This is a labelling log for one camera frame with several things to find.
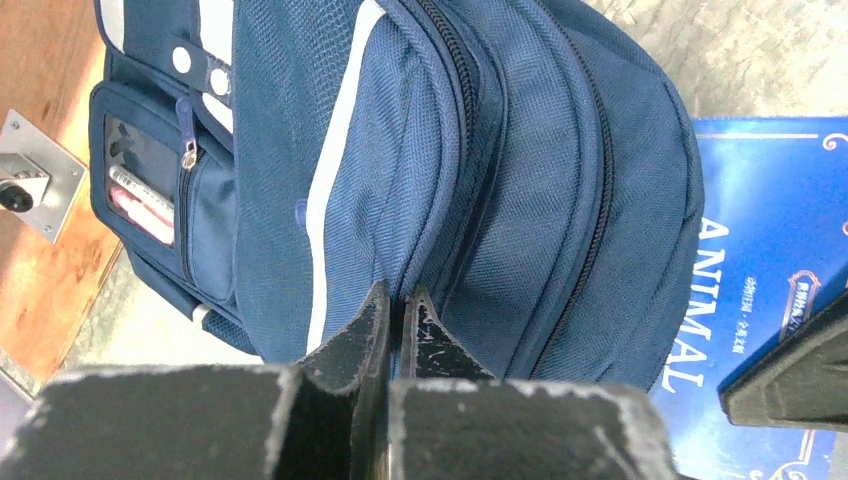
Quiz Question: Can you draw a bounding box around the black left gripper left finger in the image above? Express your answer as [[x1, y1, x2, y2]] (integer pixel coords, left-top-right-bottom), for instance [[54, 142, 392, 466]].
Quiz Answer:
[[1, 281, 391, 479]]

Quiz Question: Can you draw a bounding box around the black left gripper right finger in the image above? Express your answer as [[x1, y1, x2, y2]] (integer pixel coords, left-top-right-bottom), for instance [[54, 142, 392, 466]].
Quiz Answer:
[[390, 287, 678, 479]]

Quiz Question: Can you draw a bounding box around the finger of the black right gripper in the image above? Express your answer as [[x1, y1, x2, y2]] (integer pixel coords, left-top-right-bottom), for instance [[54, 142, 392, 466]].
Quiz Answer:
[[719, 293, 847, 432]]

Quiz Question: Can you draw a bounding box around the Animal Farm book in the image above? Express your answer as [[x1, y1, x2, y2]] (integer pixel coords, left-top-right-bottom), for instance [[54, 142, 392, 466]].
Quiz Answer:
[[651, 117, 847, 479]]

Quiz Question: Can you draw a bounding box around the navy blue student backpack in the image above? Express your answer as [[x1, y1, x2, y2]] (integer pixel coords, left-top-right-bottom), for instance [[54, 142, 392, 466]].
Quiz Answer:
[[89, 1, 705, 389]]

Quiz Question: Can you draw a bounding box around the pink eraser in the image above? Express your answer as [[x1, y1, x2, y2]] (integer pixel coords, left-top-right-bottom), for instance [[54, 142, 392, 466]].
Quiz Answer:
[[109, 187, 175, 246]]

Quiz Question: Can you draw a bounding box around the wooden board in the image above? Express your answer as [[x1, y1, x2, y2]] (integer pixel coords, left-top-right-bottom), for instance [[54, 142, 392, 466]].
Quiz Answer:
[[1, 1, 120, 383]]

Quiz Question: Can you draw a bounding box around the grey metal stand bracket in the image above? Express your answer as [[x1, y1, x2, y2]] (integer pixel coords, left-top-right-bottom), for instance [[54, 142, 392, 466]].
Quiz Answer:
[[1, 109, 88, 244]]

